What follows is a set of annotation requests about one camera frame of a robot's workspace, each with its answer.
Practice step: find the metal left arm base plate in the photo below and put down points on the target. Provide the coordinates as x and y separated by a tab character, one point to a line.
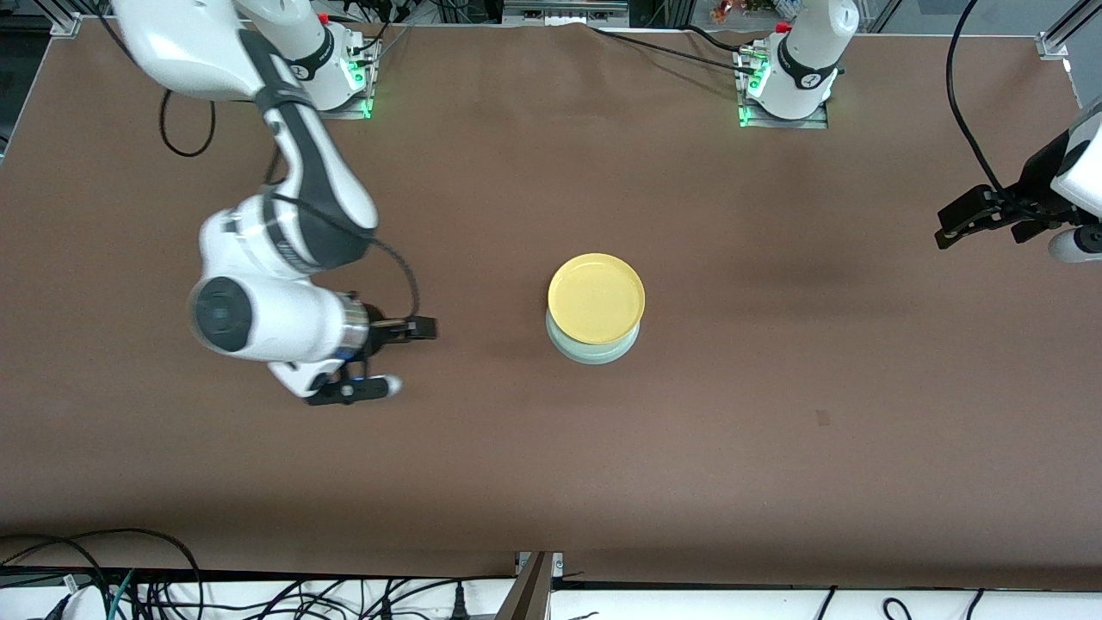
783	124

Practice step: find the aluminium frame corner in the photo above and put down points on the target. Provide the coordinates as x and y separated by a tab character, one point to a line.
67	24
1055	39

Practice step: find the black power plug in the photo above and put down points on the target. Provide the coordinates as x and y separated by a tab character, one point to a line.
459	603

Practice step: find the aluminium frame profile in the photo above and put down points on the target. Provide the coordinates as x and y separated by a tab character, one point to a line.
527	594

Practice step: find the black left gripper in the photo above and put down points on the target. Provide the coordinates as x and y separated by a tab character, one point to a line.
1036	191

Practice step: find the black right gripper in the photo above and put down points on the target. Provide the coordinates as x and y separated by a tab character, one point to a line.
376	331

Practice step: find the yellow round plate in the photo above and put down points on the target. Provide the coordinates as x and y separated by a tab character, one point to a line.
596	297

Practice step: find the brown table cover sheet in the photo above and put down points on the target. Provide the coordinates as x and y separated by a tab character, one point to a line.
775	430

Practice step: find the metal rail with sockets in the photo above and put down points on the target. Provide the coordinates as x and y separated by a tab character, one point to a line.
564	10

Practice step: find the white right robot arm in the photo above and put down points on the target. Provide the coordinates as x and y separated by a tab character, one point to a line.
284	215

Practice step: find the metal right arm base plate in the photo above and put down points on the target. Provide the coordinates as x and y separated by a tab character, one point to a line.
353	110

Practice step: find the pale green round plate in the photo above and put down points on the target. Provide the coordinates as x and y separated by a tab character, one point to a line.
594	354

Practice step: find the white lower shelf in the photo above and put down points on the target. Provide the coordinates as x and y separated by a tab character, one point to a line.
689	607

